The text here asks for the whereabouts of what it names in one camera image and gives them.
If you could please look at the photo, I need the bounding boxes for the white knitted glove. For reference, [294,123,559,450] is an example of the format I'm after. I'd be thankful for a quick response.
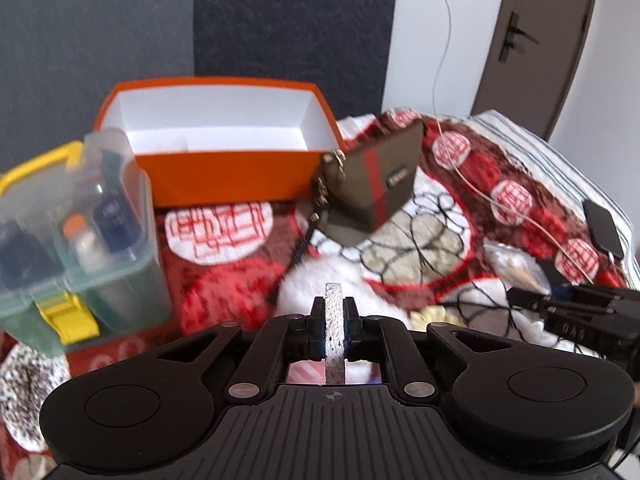
[275,253,417,386]

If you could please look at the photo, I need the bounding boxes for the black white speckled cloth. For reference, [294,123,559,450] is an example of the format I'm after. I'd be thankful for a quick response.
[324,283,346,386]

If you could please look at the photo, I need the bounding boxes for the black smartphone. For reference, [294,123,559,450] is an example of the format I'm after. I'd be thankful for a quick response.
[582,200,624,260]

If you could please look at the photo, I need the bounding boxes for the red patterned fleece blanket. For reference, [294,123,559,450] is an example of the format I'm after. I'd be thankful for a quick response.
[1,118,639,479]

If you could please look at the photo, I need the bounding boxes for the striped grey beige blanket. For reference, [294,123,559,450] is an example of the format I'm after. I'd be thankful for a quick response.
[469,110,637,261]

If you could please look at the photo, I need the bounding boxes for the orange cardboard box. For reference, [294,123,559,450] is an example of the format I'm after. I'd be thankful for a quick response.
[94,77,345,209]

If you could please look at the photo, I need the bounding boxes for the clear plastic storage box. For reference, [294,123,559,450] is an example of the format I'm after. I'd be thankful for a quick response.
[1,129,172,356]

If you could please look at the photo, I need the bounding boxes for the brown door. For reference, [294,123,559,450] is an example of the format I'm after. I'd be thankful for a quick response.
[472,0,596,140]

